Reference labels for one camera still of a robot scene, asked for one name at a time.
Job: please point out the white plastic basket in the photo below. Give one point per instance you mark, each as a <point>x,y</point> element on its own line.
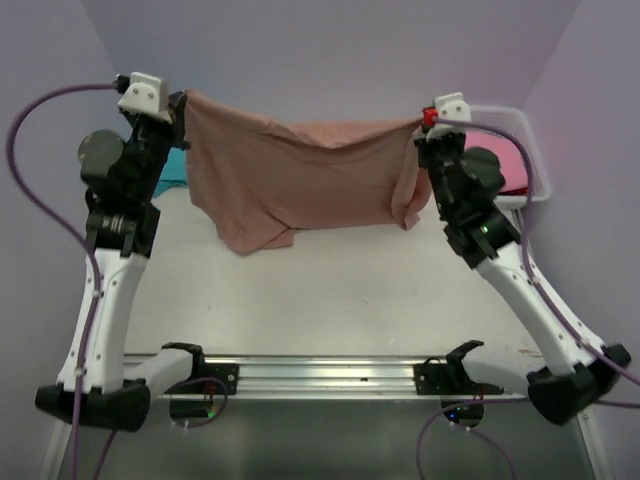
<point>515,123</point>

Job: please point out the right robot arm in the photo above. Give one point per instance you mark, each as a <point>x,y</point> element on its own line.
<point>486,240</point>

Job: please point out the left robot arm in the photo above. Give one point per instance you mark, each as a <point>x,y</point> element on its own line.
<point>92,388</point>

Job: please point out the folded teal t-shirt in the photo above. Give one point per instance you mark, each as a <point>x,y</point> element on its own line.
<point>173,174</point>

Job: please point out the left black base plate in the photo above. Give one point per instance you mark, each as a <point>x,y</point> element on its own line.
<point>217,375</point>

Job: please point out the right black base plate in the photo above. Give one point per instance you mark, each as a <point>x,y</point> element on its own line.
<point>442,379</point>

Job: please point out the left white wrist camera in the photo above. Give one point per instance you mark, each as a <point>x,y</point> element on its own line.
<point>146,95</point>

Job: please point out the red t-shirt in basket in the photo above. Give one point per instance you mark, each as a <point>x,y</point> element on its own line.
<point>521,191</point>

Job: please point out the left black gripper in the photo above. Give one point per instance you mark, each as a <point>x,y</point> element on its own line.
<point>174,129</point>

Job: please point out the aluminium mounting rail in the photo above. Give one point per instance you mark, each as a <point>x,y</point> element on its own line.
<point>377,377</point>

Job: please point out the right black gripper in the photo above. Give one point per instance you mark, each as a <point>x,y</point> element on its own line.
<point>427,142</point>

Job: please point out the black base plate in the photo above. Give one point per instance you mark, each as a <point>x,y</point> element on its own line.
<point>217,375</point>
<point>442,379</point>

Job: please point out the folded pink t-shirt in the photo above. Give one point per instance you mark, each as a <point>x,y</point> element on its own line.
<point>511,162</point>

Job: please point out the dusty pink printed t-shirt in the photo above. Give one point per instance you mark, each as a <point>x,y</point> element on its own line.
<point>260,180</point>

